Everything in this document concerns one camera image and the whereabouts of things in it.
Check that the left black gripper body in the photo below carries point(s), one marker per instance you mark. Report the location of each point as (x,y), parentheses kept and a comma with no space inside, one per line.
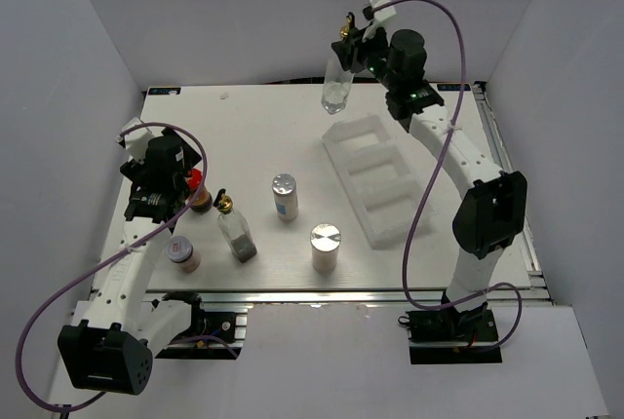
(135,171)

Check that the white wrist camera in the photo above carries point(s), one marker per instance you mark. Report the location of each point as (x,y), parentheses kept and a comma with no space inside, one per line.
(135,142)
(378,13)

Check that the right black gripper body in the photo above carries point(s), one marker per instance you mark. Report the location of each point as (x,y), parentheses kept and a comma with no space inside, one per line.
(374,61)

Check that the glass cruet dark powder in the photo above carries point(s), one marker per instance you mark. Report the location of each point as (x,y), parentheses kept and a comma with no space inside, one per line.
(234,228)

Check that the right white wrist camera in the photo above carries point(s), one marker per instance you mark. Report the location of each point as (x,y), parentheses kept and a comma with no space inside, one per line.
(378,13)

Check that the white plastic organizer tray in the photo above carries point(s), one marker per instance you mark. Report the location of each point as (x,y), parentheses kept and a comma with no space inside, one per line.
(380,185)

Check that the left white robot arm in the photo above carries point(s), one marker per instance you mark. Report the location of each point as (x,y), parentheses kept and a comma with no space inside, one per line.
(113,347)

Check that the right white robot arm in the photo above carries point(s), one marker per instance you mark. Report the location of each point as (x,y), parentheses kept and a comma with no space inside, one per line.
(493,201)

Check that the clear glass cruet bottle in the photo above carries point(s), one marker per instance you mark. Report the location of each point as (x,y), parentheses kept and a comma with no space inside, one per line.
(337,83)

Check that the small jar labelled lid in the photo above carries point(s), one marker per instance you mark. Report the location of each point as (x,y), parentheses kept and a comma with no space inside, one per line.
(184,256)

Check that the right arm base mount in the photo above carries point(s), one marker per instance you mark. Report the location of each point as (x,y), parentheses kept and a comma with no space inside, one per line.
(446,337)

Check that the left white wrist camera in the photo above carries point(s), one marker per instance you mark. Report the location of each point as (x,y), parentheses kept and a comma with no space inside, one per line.
(135,142)

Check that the red lid sauce jar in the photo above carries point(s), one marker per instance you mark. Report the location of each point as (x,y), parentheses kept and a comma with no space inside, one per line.
(199,197)

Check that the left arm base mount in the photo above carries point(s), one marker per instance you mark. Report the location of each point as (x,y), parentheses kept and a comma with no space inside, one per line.
(216,330)

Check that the silver lid white canister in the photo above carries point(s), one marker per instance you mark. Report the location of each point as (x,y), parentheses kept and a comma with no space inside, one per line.
(325,241)

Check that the silver shaker blue label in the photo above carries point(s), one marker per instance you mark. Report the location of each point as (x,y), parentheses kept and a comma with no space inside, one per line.
(285,196)

